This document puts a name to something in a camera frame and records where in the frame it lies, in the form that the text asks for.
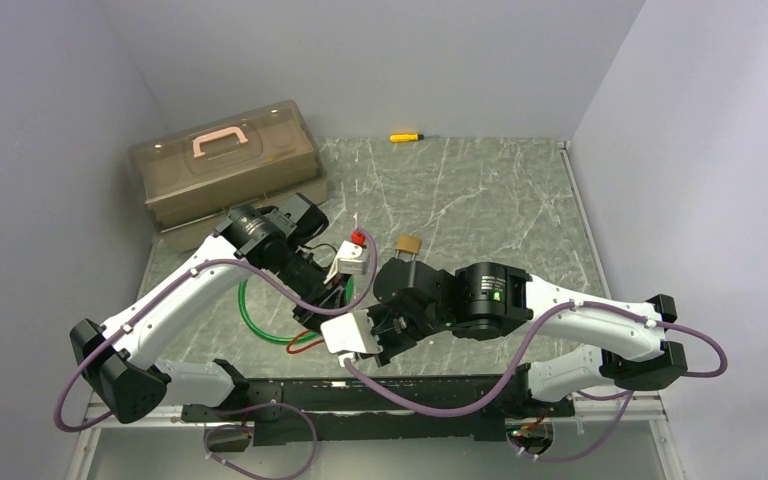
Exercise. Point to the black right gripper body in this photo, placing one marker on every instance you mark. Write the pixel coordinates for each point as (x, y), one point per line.
(396, 331)

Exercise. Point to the yellow handled screwdriver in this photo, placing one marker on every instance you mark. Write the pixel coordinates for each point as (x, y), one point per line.
(406, 138)

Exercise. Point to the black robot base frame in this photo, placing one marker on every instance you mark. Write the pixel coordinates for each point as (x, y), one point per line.
(283, 411)

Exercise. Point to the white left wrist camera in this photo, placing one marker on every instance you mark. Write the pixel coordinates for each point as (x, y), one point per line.
(351, 258)

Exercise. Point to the red cable padlock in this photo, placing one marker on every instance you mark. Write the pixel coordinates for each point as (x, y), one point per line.
(303, 342)

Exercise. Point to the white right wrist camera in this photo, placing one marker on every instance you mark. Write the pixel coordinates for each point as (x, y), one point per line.
(350, 335)

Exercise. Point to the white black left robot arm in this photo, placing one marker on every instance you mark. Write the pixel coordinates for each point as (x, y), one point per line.
(120, 357)

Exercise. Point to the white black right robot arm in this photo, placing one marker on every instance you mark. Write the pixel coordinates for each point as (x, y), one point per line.
(621, 344)

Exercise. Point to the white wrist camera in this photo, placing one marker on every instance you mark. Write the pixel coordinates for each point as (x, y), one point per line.
(351, 258)
(350, 335)

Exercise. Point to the brown translucent toolbox pink handle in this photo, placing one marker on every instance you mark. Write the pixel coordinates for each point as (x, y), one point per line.
(192, 177)

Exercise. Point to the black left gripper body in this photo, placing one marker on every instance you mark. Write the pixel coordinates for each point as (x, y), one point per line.
(306, 278)

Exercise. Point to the brass padlock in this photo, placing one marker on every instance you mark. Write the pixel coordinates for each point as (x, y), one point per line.
(407, 247)

